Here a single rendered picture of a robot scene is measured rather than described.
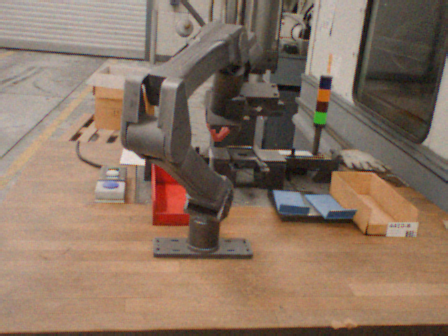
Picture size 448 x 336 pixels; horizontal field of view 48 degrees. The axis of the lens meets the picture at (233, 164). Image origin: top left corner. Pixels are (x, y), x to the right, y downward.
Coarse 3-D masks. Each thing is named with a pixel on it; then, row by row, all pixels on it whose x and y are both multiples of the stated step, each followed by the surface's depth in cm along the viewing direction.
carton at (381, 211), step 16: (336, 176) 135; (352, 176) 139; (368, 176) 140; (336, 192) 135; (352, 192) 125; (368, 192) 142; (384, 192) 133; (352, 208) 125; (368, 208) 116; (384, 208) 133; (400, 208) 125; (416, 208) 118; (368, 224) 116; (384, 224) 117; (400, 224) 118; (416, 224) 119
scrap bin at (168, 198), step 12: (156, 168) 133; (156, 180) 134; (168, 180) 135; (156, 192) 129; (168, 192) 130; (180, 192) 131; (156, 204) 122; (168, 204) 122; (180, 204) 123; (156, 216) 111; (168, 216) 112; (180, 216) 112
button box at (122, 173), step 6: (78, 144) 160; (78, 150) 154; (90, 162) 145; (102, 168) 135; (120, 168) 136; (126, 168) 137; (102, 174) 130; (120, 174) 132; (126, 174) 135; (102, 180) 127; (108, 180) 127; (114, 180) 128; (120, 180) 128
